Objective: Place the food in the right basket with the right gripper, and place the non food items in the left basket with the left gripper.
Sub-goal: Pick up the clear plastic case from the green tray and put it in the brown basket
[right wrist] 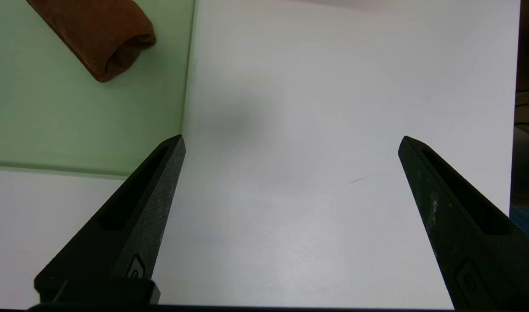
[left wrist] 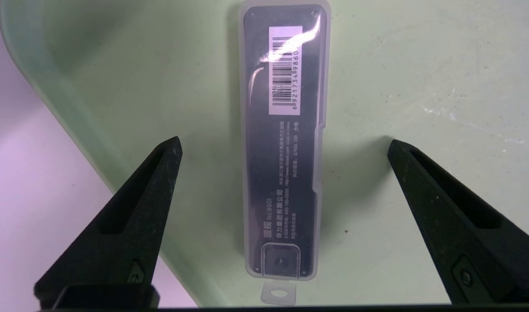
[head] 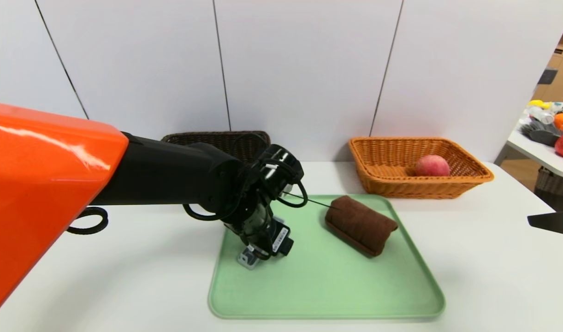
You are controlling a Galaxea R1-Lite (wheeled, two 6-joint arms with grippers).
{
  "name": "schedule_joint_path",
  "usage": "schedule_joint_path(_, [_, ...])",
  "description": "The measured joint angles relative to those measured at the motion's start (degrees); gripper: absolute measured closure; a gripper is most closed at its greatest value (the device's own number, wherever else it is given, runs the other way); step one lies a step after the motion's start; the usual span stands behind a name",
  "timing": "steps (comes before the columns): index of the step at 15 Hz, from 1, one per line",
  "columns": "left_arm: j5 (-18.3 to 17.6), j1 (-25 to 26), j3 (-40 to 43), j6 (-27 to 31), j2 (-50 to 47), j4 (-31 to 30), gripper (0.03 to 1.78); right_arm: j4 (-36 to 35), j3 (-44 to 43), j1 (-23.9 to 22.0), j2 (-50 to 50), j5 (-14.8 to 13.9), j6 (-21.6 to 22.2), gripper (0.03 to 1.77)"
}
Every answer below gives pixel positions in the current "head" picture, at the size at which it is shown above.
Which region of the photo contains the orange wicker basket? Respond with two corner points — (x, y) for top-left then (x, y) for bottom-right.
(348, 137), (495, 200)

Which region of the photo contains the grey pencil lead case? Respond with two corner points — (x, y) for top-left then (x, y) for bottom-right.
(237, 249), (260, 270)

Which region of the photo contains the light green plastic tray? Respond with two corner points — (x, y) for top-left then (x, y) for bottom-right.
(208, 194), (446, 320)

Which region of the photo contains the brown towel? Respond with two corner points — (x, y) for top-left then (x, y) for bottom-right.
(325, 195), (399, 257)

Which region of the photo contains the dark grey brush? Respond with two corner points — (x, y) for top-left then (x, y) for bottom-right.
(520, 121), (561, 148)

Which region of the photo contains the red peach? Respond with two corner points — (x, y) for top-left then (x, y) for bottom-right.
(415, 154), (451, 177)

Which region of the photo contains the black cable loop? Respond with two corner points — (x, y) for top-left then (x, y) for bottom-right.
(67, 207), (109, 236)

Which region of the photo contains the white side table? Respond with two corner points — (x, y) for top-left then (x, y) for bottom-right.
(506, 102), (563, 181)

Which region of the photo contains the grey woven stool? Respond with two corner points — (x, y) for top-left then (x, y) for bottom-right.
(533, 167), (563, 200)

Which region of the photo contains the white plastic bottle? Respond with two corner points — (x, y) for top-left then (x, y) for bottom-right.
(528, 107), (553, 126)

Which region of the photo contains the dark brown wicker basket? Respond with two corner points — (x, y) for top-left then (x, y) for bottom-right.
(161, 131), (272, 164)

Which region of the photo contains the thin black cable tie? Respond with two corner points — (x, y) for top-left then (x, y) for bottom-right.
(286, 193), (338, 210)

